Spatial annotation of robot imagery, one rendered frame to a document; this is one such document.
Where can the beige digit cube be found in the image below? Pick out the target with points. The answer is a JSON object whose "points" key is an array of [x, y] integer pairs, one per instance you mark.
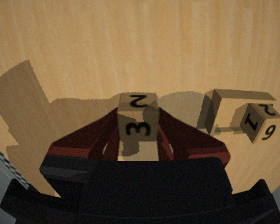
{"points": [[261, 122], [138, 117]]}

